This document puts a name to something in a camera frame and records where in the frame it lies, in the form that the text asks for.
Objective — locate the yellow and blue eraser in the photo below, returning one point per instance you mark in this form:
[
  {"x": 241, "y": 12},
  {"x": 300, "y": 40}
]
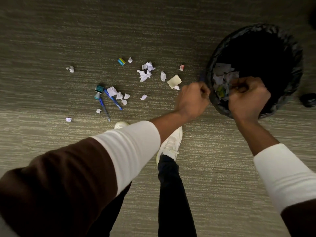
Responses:
[{"x": 121, "y": 61}]

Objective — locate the small red and white eraser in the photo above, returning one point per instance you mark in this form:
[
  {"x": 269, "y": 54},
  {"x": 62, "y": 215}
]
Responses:
[{"x": 181, "y": 67}]

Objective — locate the pale yellow sticky note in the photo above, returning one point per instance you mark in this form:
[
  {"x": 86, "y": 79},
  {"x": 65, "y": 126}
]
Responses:
[{"x": 174, "y": 81}]

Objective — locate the person's left hand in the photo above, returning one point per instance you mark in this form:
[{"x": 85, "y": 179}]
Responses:
[{"x": 191, "y": 101}]

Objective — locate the teal and black pencil sharpener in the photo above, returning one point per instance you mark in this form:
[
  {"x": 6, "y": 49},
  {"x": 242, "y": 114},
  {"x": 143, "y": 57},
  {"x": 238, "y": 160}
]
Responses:
[{"x": 99, "y": 89}]

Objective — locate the black round object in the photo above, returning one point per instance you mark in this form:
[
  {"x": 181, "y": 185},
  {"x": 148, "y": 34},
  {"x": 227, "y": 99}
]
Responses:
[{"x": 308, "y": 99}]

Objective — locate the pile of mixed paper waste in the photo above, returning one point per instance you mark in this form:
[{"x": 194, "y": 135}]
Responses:
[{"x": 222, "y": 76}]

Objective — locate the person's right hand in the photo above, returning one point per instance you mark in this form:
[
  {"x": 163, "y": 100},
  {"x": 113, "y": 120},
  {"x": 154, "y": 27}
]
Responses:
[{"x": 249, "y": 101}]

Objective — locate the person's left forearm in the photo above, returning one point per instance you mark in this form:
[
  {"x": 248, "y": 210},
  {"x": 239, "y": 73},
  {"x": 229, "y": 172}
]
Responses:
[{"x": 138, "y": 143}]

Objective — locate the black trouser leg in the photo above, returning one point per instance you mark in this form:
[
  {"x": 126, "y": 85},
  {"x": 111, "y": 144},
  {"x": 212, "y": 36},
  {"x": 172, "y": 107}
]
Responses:
[
  {"x": 111, "y": 219},
  {"x": 174, "y": 199}
]

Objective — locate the scattered crumpled white paper scraps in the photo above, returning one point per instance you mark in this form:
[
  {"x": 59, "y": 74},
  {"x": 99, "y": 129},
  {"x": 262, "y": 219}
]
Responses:
[{"x": 143, "y": 75}]

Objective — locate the black bag lined trash bin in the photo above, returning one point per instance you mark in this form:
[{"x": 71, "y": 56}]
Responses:
[{"x": 271, "y": 54}]

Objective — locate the person's right fingers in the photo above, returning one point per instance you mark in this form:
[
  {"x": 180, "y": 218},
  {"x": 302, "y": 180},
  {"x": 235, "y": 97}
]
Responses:
[{"x": 237, "y": 86}]

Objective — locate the person's right forearm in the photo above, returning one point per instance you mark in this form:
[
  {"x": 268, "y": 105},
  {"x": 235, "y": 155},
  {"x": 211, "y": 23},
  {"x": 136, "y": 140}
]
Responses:
[{"x": 276, "y": 160}]

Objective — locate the person's left fingers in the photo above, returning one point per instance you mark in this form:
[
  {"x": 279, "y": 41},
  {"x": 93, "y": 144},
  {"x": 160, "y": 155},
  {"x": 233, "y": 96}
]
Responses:
[{"x": 203, "y": 90}]

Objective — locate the white sneaker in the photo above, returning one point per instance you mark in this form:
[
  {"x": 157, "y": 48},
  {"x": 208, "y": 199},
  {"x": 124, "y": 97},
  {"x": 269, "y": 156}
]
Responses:
[
  {"x": 121, "y": 124},
  {"x": 170, "y": 145}
]

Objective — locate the blue pen with teal cap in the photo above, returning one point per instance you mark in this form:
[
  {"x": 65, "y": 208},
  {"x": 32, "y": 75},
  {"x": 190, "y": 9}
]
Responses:
[{"x": 103, "y": 107}]

